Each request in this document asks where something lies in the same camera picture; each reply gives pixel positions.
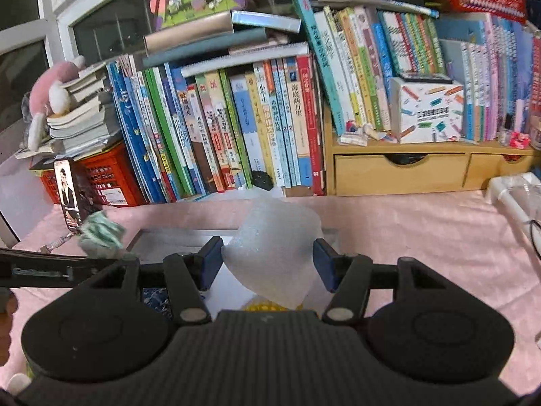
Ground blue patterned cloth pouch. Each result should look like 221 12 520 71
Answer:
141 288 174 318

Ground small black box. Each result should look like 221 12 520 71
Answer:
251 171 275 191

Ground silver blue flat book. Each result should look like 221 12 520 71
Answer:
232 9 302 33

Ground gold sequin pouch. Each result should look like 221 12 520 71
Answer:
241 298 303 311

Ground pink and white plush toy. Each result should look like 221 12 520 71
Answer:
23 56 87 151

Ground small paper toys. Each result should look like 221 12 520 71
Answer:
338 122 399 146

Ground wooden drawer organizer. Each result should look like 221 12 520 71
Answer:
323 106 541 197

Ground pencil print white box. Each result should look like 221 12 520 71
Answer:
388 76 466 144

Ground translucent plastic bin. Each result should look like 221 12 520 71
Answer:
0 156 55 242

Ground tan flat book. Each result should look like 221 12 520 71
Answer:
143 10 234 57

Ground metal keychain strap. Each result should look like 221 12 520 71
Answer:
40 232 81 254

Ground green checked cloth bundle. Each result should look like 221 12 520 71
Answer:
77 211 126 260

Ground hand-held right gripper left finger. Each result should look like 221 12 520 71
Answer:
91 236 225 326

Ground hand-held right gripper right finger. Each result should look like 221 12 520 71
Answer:
313 238 440 326

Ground white foam block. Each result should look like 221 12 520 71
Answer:
222 198 323 310

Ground stack of flat books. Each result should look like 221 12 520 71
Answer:
17 61 123 161

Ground teal flat book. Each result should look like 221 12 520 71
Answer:
141 27 271 70

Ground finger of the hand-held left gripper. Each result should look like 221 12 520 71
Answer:
72 255 123 287

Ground red plastic basket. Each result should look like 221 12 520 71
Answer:
29 141 146 208

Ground dark photo print tin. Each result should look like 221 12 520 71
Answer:
53 158 104 235

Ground white lamp tube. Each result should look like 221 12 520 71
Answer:
485 173 541 263

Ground white cardboard box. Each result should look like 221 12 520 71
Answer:
124 227 339 311

